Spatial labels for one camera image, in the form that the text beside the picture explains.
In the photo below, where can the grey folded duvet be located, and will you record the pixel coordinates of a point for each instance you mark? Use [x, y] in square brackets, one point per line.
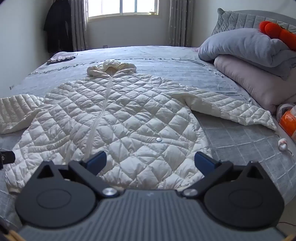
[242, 46]

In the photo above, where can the grey patterned curtain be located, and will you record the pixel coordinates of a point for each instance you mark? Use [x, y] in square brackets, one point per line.
[179, 23]
[78, 25]

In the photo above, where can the grey checked bedspread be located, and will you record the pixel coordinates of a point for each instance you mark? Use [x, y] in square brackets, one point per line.
[166, 61]

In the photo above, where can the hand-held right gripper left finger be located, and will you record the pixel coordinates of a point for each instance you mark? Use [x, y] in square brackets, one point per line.
[97, 160]

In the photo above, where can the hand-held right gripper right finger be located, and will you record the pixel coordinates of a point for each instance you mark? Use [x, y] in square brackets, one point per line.
[203, 160]

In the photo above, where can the white quilted hooded jacket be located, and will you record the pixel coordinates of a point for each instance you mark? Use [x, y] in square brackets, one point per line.
[129, 111]

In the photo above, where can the small white round object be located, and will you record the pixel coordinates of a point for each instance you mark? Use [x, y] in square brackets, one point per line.
[283, 144]

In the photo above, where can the orange and white packet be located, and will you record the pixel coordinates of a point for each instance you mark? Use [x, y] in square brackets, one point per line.
[289, 120]

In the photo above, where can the orange plush toy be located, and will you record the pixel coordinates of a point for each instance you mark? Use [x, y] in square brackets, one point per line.
[277, 32]

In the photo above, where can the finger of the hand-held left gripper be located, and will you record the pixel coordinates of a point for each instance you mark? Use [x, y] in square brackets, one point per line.
[7, 158]

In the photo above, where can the folded grey cloth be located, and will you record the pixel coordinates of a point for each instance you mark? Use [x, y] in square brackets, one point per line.
[61, 57]

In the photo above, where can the grey quilted pillow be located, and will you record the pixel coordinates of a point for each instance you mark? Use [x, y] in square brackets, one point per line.
[235, 19]

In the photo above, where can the dark hanging coat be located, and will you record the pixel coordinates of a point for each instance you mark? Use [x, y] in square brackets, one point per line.
[59, 25]

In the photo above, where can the window with white frame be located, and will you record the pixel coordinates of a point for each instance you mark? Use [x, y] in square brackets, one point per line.
[122, 7]

